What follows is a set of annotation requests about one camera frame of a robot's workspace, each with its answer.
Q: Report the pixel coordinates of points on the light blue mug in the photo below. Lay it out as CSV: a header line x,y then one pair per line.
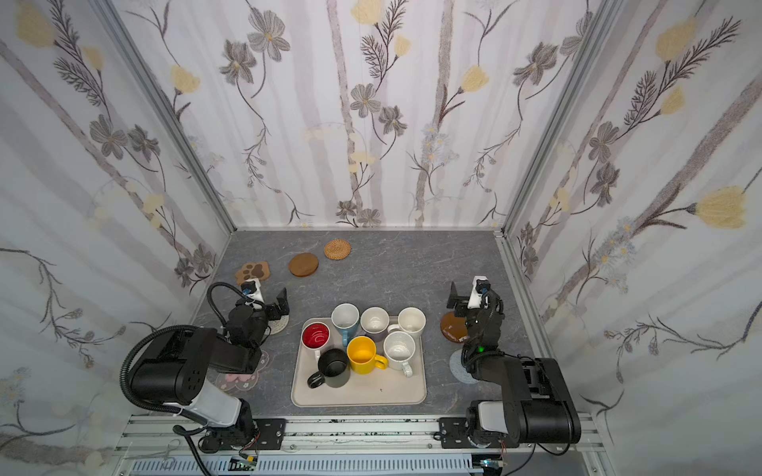
x,y
346,318

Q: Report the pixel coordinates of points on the black mug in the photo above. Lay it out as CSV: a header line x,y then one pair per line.
x,y
333,370

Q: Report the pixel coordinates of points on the white mug front right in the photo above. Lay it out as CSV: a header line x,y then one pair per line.
x,y
399,349

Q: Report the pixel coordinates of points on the woven rattan round coaster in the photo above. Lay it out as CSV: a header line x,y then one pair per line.
x,y
337,249

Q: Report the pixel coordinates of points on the white grey round coaster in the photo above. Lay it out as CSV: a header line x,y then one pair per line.
x,y
278,326

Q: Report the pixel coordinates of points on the aluminium mounting rail frame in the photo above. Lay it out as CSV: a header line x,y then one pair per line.
x,y
353,445

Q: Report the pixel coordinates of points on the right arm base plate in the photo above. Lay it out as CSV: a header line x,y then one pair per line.
x,y
470,433

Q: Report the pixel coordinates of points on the aluminium corner post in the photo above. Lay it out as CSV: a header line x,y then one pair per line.
x,y
592,43
109,19

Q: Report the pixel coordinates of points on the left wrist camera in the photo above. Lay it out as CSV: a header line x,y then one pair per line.
x,y
251,290

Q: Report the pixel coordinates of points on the glossy dark brown round coaster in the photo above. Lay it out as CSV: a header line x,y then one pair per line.
x,y
454,328

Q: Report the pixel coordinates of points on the white grey small mug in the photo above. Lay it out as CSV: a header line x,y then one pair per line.
x,y
374,322

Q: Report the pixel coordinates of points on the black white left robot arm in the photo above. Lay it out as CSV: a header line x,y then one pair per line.
x,y
166,371

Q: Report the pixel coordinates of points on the red inside white mug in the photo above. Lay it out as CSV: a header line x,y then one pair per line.
x,y
316,338

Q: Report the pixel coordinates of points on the beige plastic tray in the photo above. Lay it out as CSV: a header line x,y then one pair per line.
x,y
379,388

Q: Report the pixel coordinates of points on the brown round wooden coaster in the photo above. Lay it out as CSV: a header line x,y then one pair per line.
x,y
303,265

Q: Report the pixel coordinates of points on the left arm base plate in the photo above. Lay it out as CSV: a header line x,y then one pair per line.
x,y
268,433

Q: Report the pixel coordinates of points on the yellow mug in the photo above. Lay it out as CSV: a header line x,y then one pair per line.
x,y
363,356

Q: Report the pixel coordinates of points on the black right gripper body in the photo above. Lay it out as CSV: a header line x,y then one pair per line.
x,y
464,305

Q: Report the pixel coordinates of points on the aluminium corner post left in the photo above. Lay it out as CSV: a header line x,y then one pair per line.
x,y
109,19

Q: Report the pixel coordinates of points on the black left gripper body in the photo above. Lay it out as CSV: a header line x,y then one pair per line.
x,y
269,309

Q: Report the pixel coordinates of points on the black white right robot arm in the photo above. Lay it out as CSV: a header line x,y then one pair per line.
x,y
535,407

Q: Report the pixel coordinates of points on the cork paw print coaster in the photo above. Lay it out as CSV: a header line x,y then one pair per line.
x,y
253,270

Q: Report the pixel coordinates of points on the white mug rear right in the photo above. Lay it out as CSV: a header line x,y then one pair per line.
x,y
410,320

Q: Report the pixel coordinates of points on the aluminium corner post right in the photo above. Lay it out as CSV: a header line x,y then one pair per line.
x,y
592,43

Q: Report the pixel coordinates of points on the grey blue woven coaster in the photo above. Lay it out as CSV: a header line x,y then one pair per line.
x,y
458,370

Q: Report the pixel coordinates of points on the pink flower shaped coaster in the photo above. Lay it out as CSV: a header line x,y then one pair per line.
x,y
243,382

